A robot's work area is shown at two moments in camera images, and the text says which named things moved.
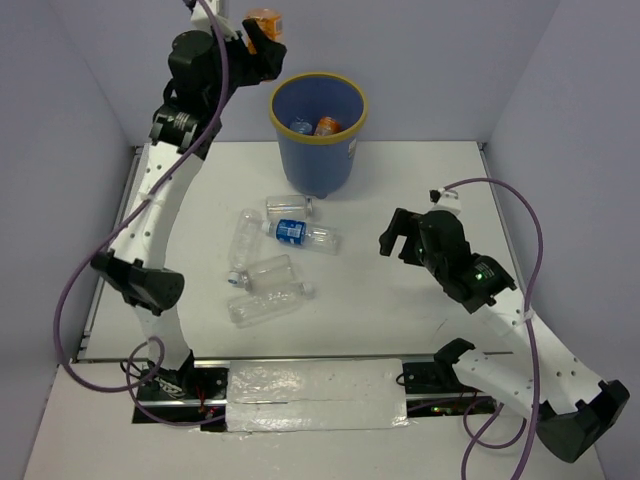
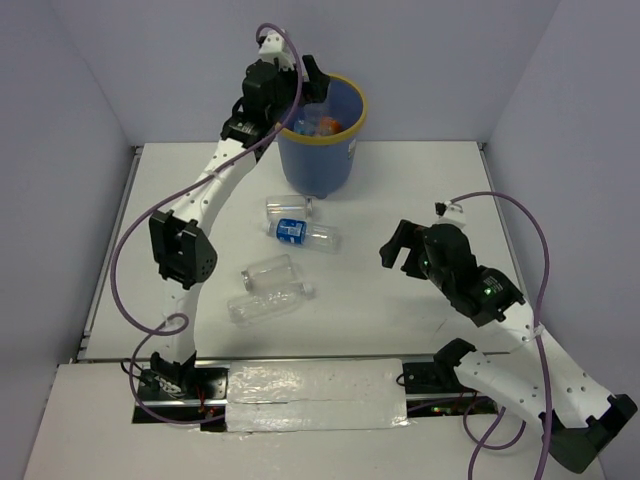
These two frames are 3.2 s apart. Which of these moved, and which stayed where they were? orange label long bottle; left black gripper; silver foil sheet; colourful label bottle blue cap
Moved: left black gripper
Stayed: colourful label bottle blue cap; orange label long bottle; silver foil sheet
